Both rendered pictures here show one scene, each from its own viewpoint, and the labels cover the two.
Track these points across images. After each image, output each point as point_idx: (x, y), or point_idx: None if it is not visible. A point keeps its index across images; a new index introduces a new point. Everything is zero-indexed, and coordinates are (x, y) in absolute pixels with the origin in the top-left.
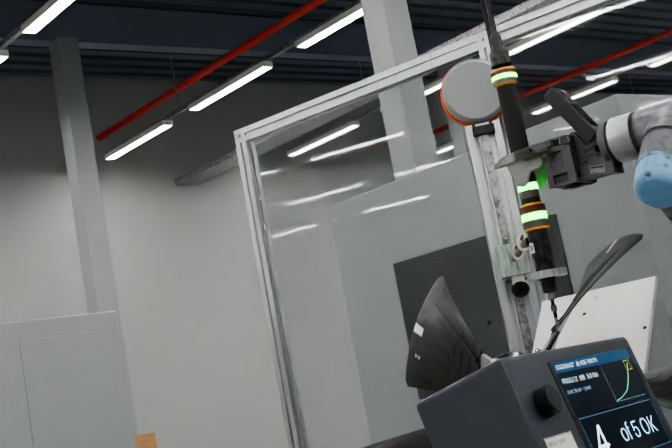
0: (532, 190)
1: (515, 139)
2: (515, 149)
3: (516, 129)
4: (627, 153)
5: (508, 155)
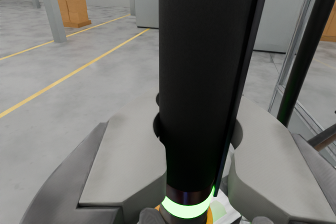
0: (167, 213)
1: (160, 67)
2: (159, 97)
3: (164, 29)
4: None
5: (119, 109)
